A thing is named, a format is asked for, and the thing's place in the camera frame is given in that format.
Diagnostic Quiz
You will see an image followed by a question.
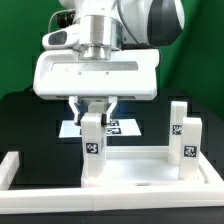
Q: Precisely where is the white L-shaped fixture frame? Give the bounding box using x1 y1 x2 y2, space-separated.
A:
0 152 224 214

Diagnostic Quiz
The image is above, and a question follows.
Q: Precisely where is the white camera cable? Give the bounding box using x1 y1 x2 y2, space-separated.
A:
48 9 73 34

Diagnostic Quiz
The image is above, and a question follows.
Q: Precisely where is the white desk top panel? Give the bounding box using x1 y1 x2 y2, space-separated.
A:
81 146 205 187

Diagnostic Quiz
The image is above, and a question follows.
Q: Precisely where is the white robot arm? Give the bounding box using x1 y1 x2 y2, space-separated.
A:
33 0 185 125

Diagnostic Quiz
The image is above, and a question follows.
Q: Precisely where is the fiducial marker sheet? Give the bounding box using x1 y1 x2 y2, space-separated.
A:
59 119 141 138

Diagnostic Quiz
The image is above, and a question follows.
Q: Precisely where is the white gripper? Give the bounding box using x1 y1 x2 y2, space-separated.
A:
33 49 160 126

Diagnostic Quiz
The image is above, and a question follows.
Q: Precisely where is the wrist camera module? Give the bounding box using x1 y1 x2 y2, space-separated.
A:
42 26 80 50

